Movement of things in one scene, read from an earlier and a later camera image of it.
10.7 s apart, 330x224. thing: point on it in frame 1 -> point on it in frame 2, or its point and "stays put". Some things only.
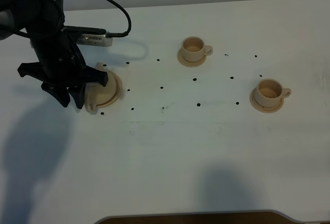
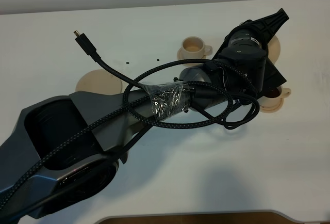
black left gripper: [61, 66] -> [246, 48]
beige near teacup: [269, 92] stays put
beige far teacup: [193, 49] stays put
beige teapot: [97, 94] -> [274, 48]
